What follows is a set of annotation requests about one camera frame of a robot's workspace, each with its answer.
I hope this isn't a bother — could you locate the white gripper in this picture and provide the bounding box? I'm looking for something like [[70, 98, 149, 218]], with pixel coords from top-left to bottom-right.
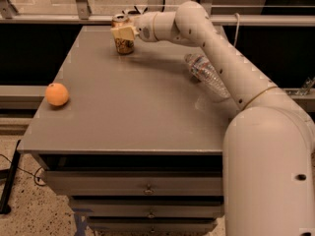
[[110, 13, 156, 42]]

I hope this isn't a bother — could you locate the orange soda can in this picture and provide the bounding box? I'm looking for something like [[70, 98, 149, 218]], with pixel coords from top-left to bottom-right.
[[110, 14, 135, 55]]

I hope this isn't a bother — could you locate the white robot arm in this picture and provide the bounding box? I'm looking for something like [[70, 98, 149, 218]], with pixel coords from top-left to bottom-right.
[[111, 1, 315, 236]]

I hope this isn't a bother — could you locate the clear plastic water bottle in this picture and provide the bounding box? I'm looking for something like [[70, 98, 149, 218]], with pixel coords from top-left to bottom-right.
[[184, 53, 230, 100]]

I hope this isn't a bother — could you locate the orange fruit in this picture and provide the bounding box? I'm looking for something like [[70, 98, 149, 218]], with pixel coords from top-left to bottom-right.
[[45, 83, 69, 106]]

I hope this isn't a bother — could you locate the grey drawer cabinet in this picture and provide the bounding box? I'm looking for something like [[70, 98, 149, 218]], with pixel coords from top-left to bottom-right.
[[17, 25, 244, 236]]

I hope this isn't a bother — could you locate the top grey drawer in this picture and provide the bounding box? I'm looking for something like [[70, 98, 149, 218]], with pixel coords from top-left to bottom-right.
[[41, 171, 222, 197]]

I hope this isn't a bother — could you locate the grey drawer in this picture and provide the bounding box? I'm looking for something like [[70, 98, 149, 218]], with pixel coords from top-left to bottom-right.
[[41, 171, 222, 197], [70, 197, 223, 218], [88, 217, 217, 233]]

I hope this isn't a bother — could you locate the middle grey drawer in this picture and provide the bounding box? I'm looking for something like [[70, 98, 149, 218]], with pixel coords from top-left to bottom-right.
[[70, 197, 223, 218]]

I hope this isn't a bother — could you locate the bottom grey drawer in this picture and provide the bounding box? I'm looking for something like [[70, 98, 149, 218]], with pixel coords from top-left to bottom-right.
[[88, 217, 217, 233]]

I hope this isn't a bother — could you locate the black floor stand leg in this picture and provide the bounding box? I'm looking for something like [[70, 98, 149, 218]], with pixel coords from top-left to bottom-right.
[[0, 149, 21, 214]]

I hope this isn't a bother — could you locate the white hanging cable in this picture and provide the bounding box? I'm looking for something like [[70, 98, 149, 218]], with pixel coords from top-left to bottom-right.
[[231, 13, 241, 49]]

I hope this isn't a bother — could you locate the metal window frame rail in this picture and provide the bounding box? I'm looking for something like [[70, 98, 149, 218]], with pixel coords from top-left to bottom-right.
[[0, 0, 315, 27]]

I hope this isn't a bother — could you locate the thin black floor cable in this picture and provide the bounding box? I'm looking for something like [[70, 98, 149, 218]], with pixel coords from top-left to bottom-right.
[[0, 153, 47, 187]]

